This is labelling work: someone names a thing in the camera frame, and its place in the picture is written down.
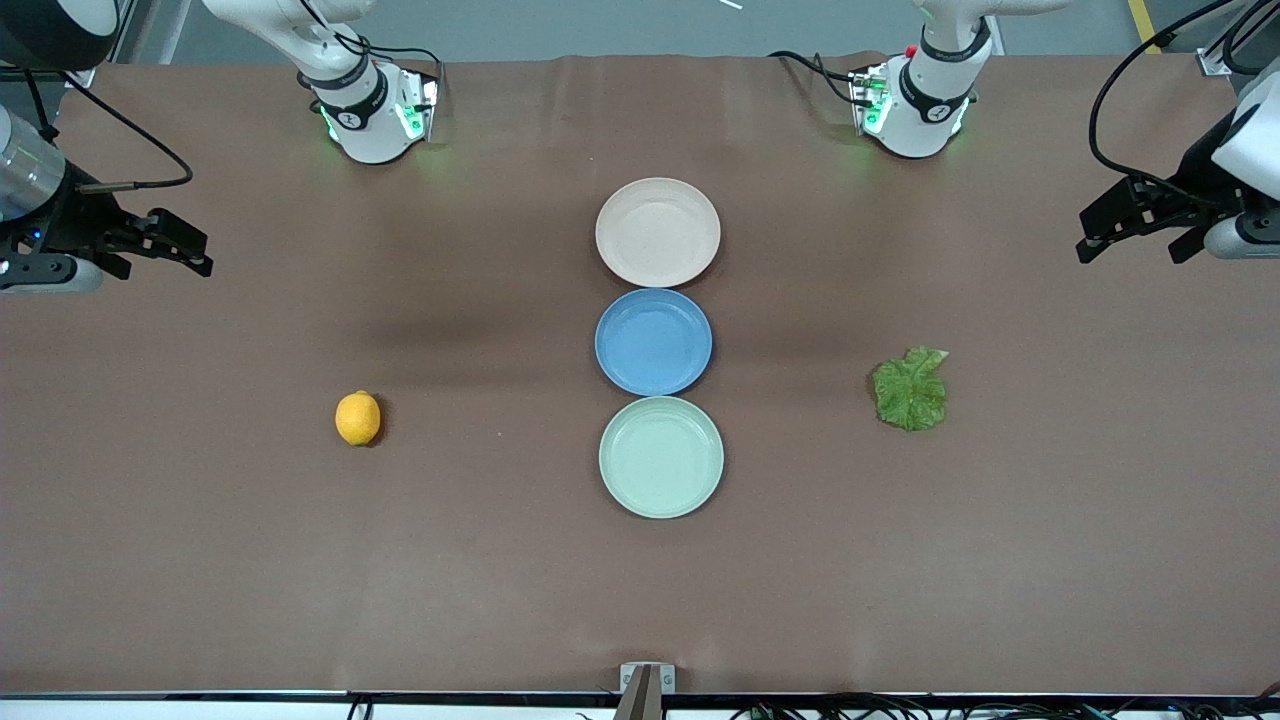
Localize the blue round plate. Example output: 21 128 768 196
594 288 714 397

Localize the black cable bundle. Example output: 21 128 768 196
730 690 1280 720

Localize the pale green round plate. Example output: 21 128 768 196
598 396 725 520

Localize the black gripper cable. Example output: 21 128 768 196
25 68 195 193
1089 0 1280 201

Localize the green lettuce leaf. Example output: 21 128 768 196
872 346 950 433

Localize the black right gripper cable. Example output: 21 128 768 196
25 68 195 193

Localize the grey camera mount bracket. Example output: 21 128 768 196
612 662 677 720

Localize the beige round plate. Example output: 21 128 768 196
595 177 722 289

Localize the brown table cover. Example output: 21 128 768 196
0 50 1280 696

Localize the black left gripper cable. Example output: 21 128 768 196
1089 0 1280 201

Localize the yellow lemon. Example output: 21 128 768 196
335 390 382 447

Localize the aluminium frame profile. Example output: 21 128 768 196
1196 0 1251 77

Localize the black left arm base cable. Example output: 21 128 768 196
768 50 863 107

